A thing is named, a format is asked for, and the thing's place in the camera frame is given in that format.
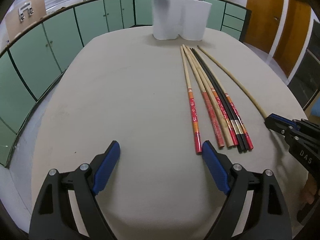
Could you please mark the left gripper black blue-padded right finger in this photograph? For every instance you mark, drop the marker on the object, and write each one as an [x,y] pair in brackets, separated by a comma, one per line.
[254,208]

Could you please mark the wooden door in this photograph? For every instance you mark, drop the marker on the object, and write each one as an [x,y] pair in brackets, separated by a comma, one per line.
[293,35]
[264,22]

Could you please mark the brown cardboard board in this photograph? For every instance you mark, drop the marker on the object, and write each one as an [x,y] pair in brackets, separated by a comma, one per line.
[23,15]

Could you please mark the black glass cabinet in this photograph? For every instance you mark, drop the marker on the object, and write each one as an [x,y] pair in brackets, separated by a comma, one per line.
[305,83]

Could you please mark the plain long bamboo chopstick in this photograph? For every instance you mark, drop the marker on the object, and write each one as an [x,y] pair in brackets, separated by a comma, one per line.
[238,83]

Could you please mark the white double utensil holder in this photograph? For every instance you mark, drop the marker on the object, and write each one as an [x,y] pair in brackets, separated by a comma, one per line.
[179,18]

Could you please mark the right wooden door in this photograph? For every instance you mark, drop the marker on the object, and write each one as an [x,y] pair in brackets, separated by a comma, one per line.
[293,35]

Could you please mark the person's right hand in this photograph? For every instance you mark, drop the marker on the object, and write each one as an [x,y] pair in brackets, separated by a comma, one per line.
[309,191]

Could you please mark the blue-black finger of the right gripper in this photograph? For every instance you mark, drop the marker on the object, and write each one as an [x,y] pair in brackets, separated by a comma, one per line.
[279,124]

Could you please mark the left wooden door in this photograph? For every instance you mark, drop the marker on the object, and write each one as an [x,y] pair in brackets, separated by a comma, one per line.
[264,22]

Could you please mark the beige table cloth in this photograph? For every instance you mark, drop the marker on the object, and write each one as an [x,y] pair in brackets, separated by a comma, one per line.
[129,87]

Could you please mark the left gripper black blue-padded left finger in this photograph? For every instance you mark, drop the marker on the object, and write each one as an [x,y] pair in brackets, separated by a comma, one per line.
[66,206]

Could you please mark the green lower kitchen cabinets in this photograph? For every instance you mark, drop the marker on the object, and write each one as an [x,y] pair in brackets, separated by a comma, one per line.
[37,58]

